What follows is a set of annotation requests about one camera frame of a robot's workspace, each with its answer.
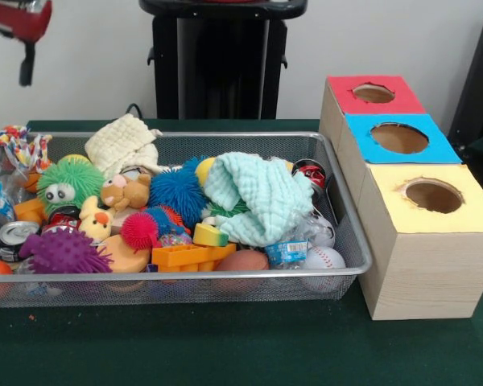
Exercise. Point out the orange toy basketball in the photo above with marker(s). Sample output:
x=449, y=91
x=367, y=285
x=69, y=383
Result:
x=32, y=181

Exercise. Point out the mint green waffle cloth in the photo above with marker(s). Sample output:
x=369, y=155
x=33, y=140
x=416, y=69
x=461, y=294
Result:
x=261, y=193

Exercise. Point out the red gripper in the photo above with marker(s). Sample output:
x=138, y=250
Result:
x=12, y=16

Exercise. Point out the black silver-topped drink can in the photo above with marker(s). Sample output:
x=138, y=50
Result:
x=14, y=237

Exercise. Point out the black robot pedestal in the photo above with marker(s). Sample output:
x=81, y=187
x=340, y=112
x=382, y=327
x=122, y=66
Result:
x=221, y=60

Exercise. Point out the wooden box with three holes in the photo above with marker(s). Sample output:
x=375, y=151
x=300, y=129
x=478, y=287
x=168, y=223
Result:
x=426, y=273

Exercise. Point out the shallow silver mesh bin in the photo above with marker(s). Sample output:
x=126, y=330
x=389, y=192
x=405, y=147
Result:
x=185, y=289

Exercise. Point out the white baseball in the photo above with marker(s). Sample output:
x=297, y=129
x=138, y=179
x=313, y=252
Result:
x=324, y=257

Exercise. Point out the purple spiky rubber ball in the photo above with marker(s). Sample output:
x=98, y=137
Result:
x=62, y=251

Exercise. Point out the green spiky rubber ball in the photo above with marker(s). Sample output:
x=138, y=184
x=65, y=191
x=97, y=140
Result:
x=70, y=181

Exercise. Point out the colourful patterned cloth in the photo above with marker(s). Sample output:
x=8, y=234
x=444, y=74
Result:
x=20, y=149

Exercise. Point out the cream waffle cloth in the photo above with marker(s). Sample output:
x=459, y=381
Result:
x=120, y=144

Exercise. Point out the black equipment stand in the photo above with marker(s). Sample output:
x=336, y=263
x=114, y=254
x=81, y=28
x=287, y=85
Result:
x=479, y=80

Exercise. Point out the blue spiky rubber ball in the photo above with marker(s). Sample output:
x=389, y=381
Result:
x=177, y=191

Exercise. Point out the orange plastic toy brick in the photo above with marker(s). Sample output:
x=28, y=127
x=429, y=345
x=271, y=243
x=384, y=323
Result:
x=185, y=255

